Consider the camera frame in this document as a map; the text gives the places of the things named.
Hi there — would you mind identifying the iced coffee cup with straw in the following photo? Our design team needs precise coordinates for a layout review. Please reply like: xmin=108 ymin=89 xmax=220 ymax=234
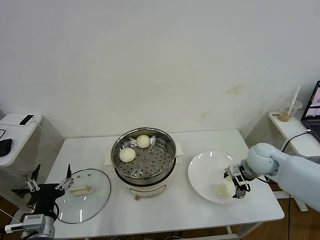
xmin=287 ymin=86 xmax=301 ymax=118

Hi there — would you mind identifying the stainless steel steamer pot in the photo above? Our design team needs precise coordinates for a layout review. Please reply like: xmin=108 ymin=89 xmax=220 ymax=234
xmin=111 ymin=127 xmax=177 ymax=180

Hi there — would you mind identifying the flat white box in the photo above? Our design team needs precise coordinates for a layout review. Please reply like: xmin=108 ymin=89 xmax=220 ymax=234
xmin=0 ymin=114 xmax=38 ymax=126

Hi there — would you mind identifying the black power cable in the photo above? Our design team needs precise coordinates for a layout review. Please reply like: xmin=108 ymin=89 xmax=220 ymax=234
xmin=287 ymin=193 xmax=294 ymax=240

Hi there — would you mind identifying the clear plastic drink cup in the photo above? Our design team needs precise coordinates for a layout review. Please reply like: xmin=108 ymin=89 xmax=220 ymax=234
xmin=279 ymin=99 xmax=303 ymax=123

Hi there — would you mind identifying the black screen smartphone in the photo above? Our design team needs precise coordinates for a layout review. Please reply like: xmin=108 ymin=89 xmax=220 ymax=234
xmin=19 ymin=114 xmax=35 ymax=127

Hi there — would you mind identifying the black cloth pouch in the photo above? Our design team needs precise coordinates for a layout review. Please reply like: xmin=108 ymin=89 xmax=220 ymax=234
xmin=0 ymin=138 xmax=13 ymax=158

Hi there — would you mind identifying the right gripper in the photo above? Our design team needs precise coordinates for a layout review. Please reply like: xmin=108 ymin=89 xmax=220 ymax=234
xmin=223 ymin=163 xmax=251 ymax=200

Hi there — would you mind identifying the white side table with phone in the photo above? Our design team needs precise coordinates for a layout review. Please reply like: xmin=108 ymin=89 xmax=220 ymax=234
xmin=0 ymin=112 xmax=65 ymax=230

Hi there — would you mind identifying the black laptop beside cup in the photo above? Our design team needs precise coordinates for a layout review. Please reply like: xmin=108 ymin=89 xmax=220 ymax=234
xmin=301 ymin=80 xmax=320 ymax=141

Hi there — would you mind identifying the cream electric cooker base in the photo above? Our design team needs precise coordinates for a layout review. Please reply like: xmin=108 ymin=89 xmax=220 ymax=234
xmin=103 ymin=142 xmax=185 ymax=201

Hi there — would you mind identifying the laptop charger cable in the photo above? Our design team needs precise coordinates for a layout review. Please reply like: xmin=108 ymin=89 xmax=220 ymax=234
xmin=280 ymin=128 xmax=312 ymax=152

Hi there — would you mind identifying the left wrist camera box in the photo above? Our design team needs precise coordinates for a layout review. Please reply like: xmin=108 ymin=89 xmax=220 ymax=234
xmin=4 ymin=213 xmax=44 ymax=235

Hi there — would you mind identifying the large white table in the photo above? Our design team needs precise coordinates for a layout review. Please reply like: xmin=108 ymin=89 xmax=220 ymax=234
xmin=46 ymin=128 xmax=286 ymax=240

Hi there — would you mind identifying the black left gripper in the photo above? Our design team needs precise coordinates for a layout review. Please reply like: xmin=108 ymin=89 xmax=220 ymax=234
xmin=24 ymin=164 xmax=75 ymax=216

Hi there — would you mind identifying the glass lid with cream handle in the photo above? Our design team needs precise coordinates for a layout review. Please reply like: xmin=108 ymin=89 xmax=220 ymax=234
xmin=56 ymin=168 xmax=112 ymax=224

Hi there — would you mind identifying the white round plate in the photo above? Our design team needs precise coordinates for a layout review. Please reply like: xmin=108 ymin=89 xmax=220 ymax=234
xmin=187 ymin=150 xmax=248 ymax=204

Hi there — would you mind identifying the white side table with cup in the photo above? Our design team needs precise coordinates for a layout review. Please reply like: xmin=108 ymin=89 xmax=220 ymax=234
xmin=268 ymin=110 xmax=320 ymax=212

